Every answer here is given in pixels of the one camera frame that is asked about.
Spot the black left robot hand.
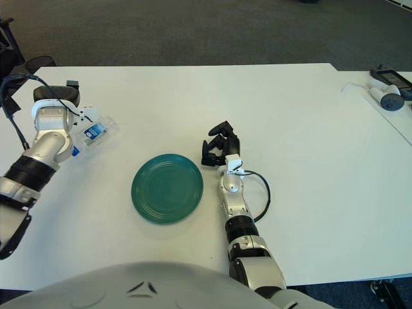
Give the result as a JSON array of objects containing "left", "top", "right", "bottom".
[{"left": 33, "top": 80, "right": 80, "bottom": 107}]

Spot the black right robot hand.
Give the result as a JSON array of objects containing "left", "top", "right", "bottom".
[{"left": 200, "top": 120, "right": 241, "bottom": 167}]

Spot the clear plastic bottle blue cap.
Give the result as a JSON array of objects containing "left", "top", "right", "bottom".
[{"left": 71, "top": 116, "right": 120, "bottom": 158}]

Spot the green round plate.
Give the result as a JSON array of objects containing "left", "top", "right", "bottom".
[{"left": 131, "top": 153, "right": 204, "bottom": 225}]

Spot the black office chair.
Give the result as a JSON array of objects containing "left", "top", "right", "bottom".
[{"left": 0, "top": 17, "right": 26, "bottom": 81}]

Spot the white grey VR controller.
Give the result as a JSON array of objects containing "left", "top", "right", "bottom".
[{"left": 366, "top": 84, "right": 405, "bottom": 112}]

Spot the black handheld device with screen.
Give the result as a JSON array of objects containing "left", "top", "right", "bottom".
[{"left": 369, "top": 65, "right": 412, "bottom": 91}]

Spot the silver robot torso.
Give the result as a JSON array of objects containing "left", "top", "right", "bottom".
[{"left": 0, "top": 261, "right": 332, "bottom": 309}]

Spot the black wheeled table base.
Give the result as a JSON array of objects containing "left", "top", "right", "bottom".
[{"left": 371, "top": 279, "right": 406, "bottom": 309}]

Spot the black wire mesh wastebasket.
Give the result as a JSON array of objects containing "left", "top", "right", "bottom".
[{"left": 24, "top": 56, "right": 57, "bottom": 75}]

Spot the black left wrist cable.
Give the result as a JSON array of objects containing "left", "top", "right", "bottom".
[{"left": 0, "top": 73, "right": 52, "bottom": 149}]

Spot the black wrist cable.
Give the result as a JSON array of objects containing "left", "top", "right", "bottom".
[
  {"left": 243, "top": 169, "right": 271, "bottom": 223},
  {"left": 0, "top": 73, "right": 52, "bottom": 149}
]

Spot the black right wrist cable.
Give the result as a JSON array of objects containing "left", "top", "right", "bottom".
[{"left": 243, "top": 169, "right": 271, "bottom": 223}]

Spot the white thin cable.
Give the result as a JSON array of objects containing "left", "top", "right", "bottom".
[{"left": 341, "top": 82, "right": 370, "bottom": 93}]

